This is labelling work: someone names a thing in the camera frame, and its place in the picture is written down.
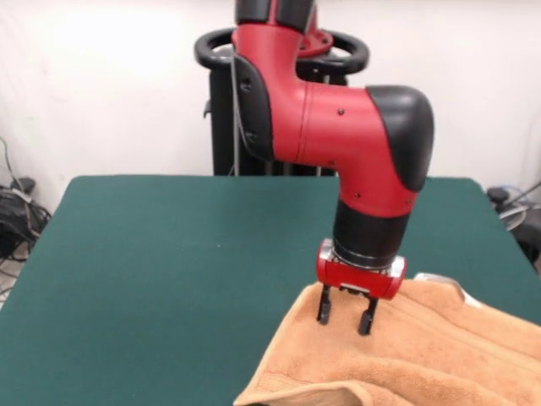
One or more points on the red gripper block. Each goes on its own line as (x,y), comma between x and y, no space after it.
(359,281)

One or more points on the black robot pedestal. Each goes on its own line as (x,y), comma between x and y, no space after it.
(222,139)

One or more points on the orange terry towel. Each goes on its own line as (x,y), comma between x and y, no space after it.
(401,347)

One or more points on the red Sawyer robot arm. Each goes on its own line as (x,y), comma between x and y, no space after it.
(338,127)

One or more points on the dark green table cloth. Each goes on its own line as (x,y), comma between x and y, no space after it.
(148,275)

